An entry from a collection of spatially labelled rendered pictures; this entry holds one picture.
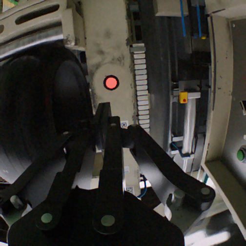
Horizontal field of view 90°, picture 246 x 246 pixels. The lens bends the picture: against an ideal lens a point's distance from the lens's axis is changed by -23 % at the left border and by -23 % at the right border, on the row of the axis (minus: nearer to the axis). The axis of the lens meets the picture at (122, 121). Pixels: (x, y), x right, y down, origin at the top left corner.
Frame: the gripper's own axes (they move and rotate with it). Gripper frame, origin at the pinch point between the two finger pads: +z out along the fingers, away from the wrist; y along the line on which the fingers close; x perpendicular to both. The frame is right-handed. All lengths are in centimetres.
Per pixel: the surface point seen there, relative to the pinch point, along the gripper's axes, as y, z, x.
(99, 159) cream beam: -17, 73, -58
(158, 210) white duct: 24, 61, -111
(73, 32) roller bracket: -6.2, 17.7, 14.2
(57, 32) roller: -11.2, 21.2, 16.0
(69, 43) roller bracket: -7.6, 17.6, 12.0
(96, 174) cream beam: -18, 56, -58
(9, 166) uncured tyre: -29.3, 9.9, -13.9
